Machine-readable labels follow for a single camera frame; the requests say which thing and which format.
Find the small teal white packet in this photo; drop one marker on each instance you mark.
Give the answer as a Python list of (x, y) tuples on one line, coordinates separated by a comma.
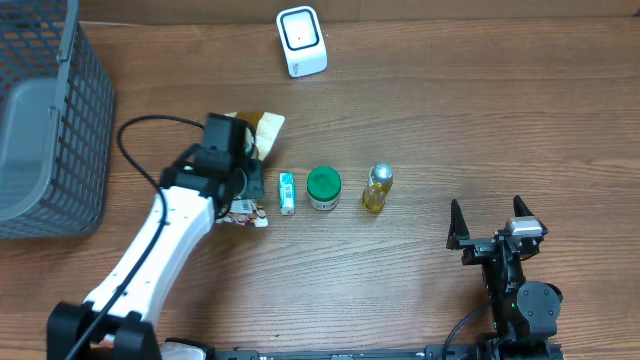
[(287, 193)]

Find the grey plastic mesh basket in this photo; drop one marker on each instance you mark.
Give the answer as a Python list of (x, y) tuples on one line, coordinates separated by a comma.
[(57, 115)]

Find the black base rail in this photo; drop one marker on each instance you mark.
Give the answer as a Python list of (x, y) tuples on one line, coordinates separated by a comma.
[(340, 355)]

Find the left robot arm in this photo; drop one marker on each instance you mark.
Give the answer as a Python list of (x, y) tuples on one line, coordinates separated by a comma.
[(118, 319)]

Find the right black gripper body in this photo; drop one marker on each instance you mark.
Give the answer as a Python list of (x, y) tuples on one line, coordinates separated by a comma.
[(479, 248)]

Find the brown snack packet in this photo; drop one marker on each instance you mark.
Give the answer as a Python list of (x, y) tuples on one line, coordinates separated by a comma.
[(249, 212)]

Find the white barcode scanner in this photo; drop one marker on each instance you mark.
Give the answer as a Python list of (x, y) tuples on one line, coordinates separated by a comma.
[(302, 41)]

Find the yellow liquid bottle silver cap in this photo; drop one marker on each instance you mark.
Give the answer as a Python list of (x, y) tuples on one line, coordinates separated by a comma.
[(379, 183)]

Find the green lid white jar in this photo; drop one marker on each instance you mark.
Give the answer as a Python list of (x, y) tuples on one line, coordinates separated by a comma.
[(324, 188)]

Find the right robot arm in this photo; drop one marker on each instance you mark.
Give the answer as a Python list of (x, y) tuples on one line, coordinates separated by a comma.
[(524, 312)]

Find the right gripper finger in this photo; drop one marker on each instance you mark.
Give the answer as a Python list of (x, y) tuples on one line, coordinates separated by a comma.
[(521, 210), (458, 235)]

